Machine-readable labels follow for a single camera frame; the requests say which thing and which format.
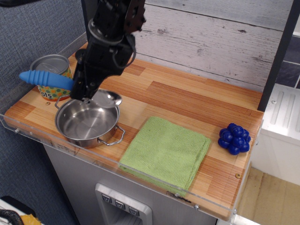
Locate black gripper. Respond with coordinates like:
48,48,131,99
70,35,136,100

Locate blue handled metal spoon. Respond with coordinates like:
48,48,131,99
19,70,122,108

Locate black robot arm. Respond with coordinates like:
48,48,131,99
70,0,146,100

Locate green folded cloth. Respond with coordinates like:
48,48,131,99
120,117,211,196

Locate small stainless steel pot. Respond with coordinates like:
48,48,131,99
55,91,125,148

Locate polka dot tin can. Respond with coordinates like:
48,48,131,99
30,54,73,101

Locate grey toy fridge front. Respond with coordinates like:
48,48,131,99
45,146,217,225

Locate blue toy grape bunch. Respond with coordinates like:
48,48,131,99
218,123,251,155

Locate black cable bundle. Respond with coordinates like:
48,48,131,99
0,209,24,225

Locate black vertical post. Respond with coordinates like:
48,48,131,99
257,0,300,112

